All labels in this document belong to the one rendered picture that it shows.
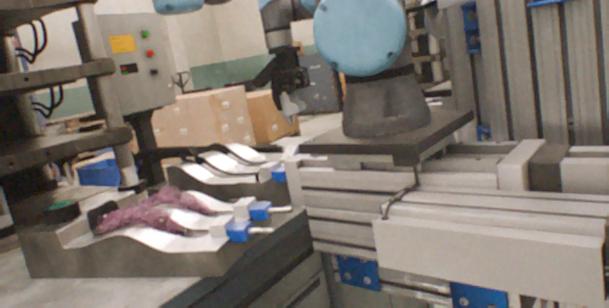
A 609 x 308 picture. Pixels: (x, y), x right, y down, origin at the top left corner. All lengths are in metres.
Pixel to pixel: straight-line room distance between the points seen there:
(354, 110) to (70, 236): 0.71
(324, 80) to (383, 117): 7.53
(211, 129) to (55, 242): 4.12
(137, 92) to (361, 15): 1.49
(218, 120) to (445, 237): 4.64
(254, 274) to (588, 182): 0.74
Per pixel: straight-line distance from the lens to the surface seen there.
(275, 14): 1.22
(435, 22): 1.32
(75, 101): 8.47
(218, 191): 1.28
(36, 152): 1.72
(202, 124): 5.25
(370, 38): 0.59
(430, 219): 0.63
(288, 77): 1.21
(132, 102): 1.96
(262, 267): 1.15
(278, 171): 1.17
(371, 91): 0.73
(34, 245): 1.20
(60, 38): 8.54
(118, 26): 1.99
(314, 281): 1.37
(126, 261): 1.04
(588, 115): 0.83
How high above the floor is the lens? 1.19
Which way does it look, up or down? 10 degrees down
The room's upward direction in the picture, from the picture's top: 11 degrees counter-clockwise
